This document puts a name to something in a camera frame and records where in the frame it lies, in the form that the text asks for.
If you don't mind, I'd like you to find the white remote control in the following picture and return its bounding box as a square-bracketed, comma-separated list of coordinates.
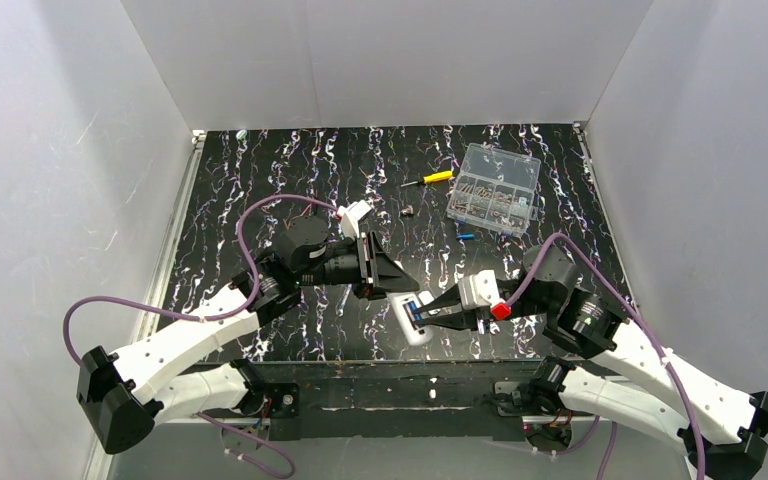
[386, 290, 433, 346]

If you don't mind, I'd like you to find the blue battery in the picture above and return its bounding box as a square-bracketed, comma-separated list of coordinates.
[404, 300, 422, 331]

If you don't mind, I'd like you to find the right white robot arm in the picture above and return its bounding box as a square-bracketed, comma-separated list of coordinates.
[400, 245, 768, 479]

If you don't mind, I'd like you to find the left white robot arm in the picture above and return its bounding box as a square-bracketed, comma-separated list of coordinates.
[76, 216, 419, 454]

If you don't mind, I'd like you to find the clear plastic screw box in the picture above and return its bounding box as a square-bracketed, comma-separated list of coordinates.
[446, 143, 542, 237]

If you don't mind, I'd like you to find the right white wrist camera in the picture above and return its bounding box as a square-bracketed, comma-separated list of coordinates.
[457, 269, 512, 321]

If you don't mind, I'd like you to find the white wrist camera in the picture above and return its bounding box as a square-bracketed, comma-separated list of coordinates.
[336, 200, 372, 239]
[457, 269, 512, 321]

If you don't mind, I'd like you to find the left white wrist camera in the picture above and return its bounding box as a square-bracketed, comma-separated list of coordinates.
[336, 200, 372, 239]

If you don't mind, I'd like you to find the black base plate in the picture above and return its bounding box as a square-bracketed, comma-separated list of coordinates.
[213, 360, 592, 448]

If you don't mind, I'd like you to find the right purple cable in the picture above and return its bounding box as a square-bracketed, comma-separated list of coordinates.
[503, 231, 710, 480]

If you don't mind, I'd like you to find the yellow handled screwdriver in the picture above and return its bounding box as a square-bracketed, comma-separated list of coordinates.
[401, 170, 454, 188]

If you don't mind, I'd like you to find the aluminium frame rail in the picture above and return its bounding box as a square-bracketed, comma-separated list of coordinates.
[82, 131, 208, 480]

